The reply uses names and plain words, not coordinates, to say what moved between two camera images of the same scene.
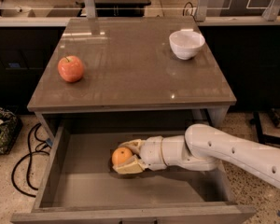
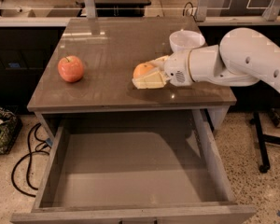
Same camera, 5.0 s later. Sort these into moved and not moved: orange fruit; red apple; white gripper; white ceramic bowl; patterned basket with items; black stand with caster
Moved: white gripper; orange fruit
Not moved: white ceramic bowl; patterned basket with items; red apple; black stand with caster
